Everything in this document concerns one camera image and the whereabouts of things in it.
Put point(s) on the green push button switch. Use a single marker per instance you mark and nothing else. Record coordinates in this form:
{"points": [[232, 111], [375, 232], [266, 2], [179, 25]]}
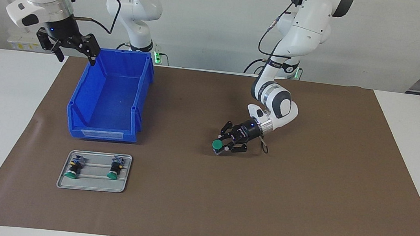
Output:
{"points": [[73, 169], [114, 168], [217, 145]]}

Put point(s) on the blue plastic storage bin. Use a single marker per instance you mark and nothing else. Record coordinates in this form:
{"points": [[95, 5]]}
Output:
{"points": [[109, 98]]}

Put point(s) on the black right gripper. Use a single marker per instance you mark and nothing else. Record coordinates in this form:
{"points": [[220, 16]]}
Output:
{"points": [[62, 30]]}

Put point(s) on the silver metal tray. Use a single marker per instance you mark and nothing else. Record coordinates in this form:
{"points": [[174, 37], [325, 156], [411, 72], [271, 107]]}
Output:
{"points": [[91, 183]]}

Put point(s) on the white wall socket box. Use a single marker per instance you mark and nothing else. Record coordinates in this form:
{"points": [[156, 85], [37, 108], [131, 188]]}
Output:
{"points": [[19, 42]]}

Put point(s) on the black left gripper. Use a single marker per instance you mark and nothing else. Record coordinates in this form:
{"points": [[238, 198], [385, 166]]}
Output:
{"points": [[246, 132]]}

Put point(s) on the brown table mat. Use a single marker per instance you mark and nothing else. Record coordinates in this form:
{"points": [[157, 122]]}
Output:
{"points": [[264, 199]]}

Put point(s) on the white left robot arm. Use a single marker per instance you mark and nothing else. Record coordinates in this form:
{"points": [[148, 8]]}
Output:
{"points": [[303, 29]]}

